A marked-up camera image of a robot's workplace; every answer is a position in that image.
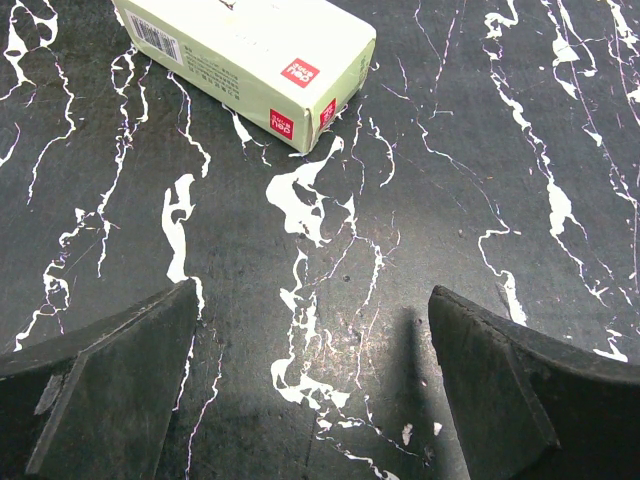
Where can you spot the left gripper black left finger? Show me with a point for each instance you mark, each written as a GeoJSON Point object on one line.
{"type": "Point", "coordinates": [96, 403]}

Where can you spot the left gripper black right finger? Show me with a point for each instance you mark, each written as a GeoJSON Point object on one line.
{"type": "Point", "coordinates": [528, 406]}

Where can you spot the pale green cardboard box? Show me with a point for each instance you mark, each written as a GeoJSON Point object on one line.
{"type": "Point", "coordinates": [287, 66]}

